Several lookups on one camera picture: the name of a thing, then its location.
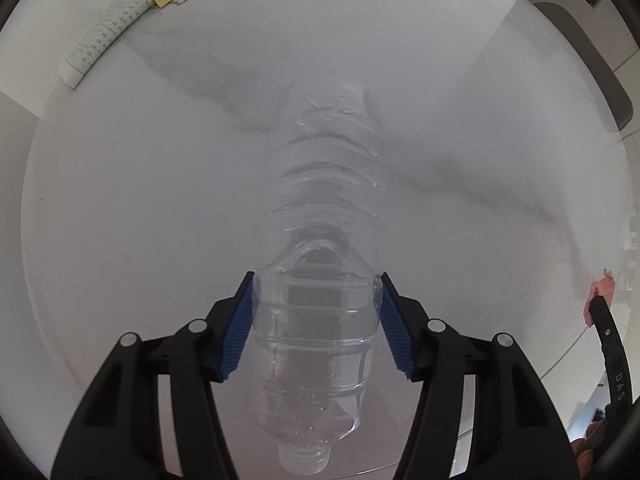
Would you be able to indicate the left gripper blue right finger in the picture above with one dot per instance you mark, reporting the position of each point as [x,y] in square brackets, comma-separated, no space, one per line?
[396,331]

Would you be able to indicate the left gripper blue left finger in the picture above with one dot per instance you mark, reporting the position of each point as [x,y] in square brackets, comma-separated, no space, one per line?
[234,318]

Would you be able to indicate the clear plastic bottle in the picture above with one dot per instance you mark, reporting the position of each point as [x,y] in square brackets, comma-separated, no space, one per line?
[317,291]

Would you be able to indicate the dark grey dining chair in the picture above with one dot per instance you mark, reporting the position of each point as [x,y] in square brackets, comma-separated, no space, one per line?
[613,91]

